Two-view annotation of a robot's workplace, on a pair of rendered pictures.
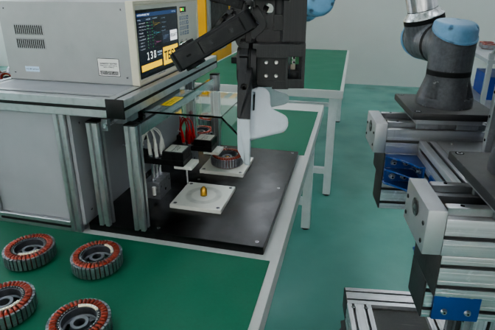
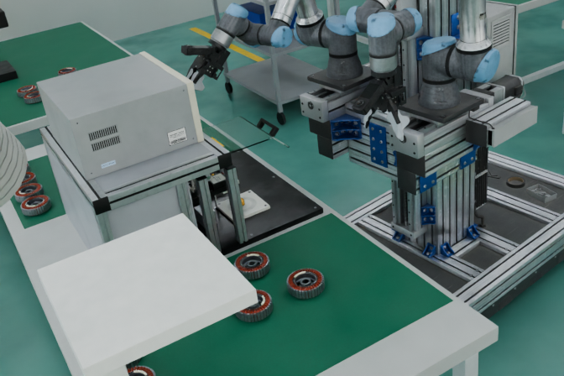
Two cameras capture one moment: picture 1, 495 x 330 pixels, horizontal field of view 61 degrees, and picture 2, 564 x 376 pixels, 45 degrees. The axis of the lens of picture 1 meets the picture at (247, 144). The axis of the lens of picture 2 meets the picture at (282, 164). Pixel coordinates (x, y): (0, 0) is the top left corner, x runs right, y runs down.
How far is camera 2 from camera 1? 1.66 m
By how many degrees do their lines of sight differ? 38
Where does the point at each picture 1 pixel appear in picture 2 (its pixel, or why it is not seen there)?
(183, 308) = (330, 252)
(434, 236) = (420, 148)
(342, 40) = (22, 2)
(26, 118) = (150, 200)
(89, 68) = (161, 143)
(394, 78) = (107, 32)
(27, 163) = not seen: hidden behind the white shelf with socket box
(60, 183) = not seen: hidden behind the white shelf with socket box
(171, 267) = (290, 245)
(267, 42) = (390, 90)
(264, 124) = (403, 122)
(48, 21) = (122, 119)
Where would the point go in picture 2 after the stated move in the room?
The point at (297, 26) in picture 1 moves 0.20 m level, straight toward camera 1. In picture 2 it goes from (398, 80) to (454, 96)
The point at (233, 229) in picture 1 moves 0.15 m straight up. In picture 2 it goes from (292, 210) to (288, 173)
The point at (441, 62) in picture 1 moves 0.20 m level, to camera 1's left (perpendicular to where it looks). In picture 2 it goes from (342, 49) to (308, 65)
